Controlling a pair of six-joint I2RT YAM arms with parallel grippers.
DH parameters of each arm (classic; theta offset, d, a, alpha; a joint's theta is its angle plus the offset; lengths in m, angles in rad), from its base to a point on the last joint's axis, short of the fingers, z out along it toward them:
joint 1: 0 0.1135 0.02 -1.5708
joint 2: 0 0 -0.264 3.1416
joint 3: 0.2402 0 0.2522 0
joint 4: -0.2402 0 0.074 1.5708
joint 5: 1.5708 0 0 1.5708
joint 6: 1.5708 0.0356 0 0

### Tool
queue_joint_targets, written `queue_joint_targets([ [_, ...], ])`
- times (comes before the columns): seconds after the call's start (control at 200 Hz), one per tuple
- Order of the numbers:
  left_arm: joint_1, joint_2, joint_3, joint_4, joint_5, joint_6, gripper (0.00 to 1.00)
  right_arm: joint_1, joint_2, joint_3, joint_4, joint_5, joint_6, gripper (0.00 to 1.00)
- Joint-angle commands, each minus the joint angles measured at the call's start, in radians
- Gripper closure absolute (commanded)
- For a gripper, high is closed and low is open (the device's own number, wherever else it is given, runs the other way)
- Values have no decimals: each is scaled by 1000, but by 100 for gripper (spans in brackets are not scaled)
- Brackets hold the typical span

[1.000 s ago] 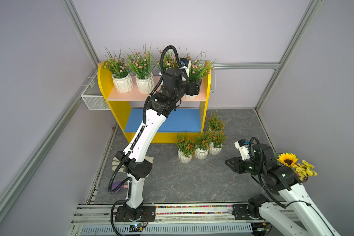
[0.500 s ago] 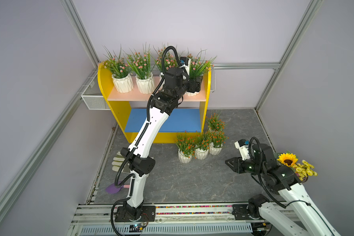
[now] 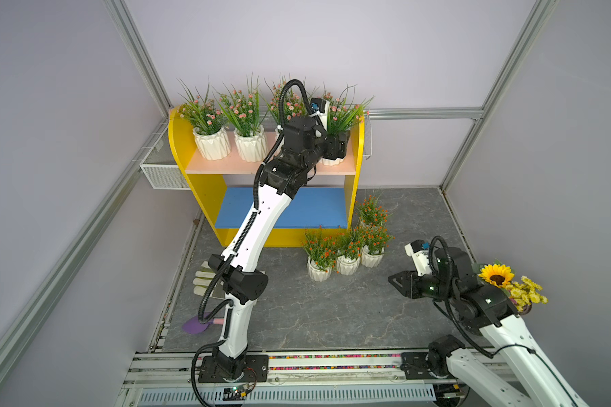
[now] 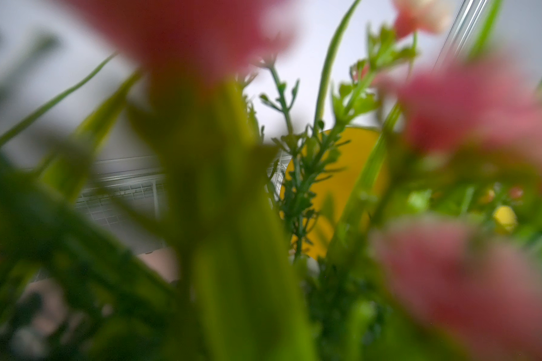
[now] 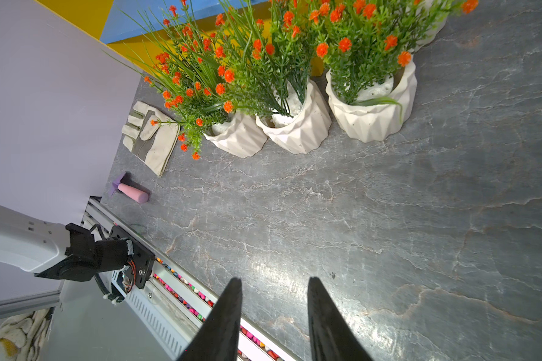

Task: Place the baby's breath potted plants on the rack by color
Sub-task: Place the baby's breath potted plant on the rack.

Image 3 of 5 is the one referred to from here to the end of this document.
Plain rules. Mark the sunflower bouquet pot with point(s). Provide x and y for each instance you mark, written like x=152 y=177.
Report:
x=523 y=293

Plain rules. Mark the yellow rack with coloured shelves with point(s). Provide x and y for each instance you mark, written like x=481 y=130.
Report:
x=329 y=209

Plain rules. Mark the white mesh basket left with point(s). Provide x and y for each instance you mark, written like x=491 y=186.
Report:
x=165 y=164

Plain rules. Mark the beige garden glove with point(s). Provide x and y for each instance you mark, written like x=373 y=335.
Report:
x=203 y=277

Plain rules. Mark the orange flower pot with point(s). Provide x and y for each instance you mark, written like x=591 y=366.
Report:
x=371 y=213
x=375 y=241
x=348 y=246
x=321 y=249

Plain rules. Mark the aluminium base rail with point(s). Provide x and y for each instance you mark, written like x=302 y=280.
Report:
x=357 y=377

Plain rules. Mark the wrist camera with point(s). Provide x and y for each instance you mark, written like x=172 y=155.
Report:
x=418 y=251
x=320 y=110

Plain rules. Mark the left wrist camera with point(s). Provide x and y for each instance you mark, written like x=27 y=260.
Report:
x=320 y=110

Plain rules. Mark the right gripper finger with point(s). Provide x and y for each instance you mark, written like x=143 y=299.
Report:
x=396 y=289
x=400 y=277

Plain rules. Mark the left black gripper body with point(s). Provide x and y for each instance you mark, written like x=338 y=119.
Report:
x=333 y=149

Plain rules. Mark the pink flower pot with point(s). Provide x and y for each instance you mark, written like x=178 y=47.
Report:
x=242 y=108
x=207 y=122
x=344 y=113
x=291 y=106

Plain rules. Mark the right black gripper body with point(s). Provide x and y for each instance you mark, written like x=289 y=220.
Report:
x=428 y=287

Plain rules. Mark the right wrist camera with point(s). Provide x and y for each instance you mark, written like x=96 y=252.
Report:
x=418 y=251

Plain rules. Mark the purple pink garden trowel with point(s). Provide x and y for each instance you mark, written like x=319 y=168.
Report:
x=195 y=327

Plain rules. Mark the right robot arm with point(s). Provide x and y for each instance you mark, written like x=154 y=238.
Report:
x=496 y=355

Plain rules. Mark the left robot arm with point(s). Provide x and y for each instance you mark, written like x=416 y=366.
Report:
x=302 y=142

